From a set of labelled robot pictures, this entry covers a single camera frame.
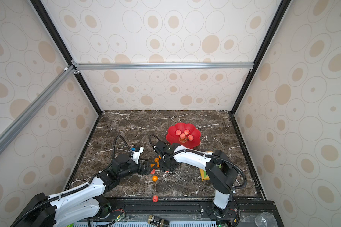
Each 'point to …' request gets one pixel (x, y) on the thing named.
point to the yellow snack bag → (203, 174)
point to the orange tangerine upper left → (156, 160)
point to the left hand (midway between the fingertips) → (156, 163)
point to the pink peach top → (178, 132)
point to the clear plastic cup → (265, 219)
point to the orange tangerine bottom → (155, 178)
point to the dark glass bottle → (157, 221)
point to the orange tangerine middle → (158, 165)
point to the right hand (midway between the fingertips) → (168, 167)
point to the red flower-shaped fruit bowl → (172, 138)
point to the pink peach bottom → (155, 198)
